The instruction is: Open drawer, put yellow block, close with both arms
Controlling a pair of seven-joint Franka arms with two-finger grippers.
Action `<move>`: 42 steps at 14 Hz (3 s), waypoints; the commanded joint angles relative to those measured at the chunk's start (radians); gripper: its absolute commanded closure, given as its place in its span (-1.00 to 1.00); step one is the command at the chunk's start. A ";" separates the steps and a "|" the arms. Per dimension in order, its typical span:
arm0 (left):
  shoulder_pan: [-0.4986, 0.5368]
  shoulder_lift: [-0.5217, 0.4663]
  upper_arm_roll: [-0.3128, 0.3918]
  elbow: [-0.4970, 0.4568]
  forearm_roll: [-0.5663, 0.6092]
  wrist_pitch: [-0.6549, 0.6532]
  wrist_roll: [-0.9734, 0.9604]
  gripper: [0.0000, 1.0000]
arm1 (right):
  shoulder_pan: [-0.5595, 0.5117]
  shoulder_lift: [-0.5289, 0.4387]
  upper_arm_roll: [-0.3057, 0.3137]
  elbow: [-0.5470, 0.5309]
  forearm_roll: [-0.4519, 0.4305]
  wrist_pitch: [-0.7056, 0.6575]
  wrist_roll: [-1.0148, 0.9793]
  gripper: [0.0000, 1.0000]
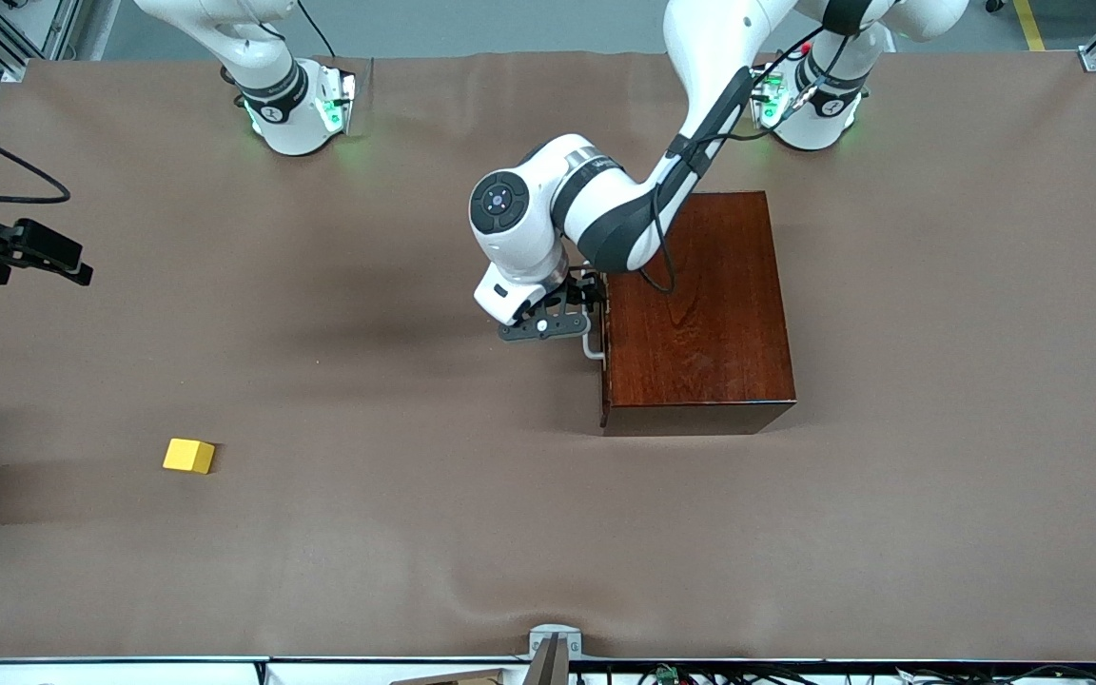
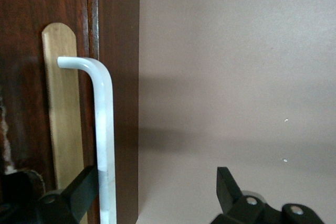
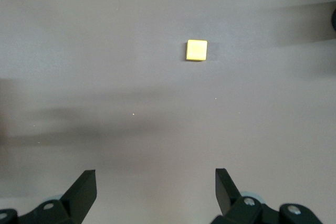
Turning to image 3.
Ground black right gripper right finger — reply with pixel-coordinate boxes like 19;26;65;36
212;167;280;224

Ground black round object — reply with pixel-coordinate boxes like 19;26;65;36
330;7;336;33

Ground yellow block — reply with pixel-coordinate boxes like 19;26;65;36
185;39;208;62

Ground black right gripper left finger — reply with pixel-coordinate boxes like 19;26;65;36
17;169;98;224

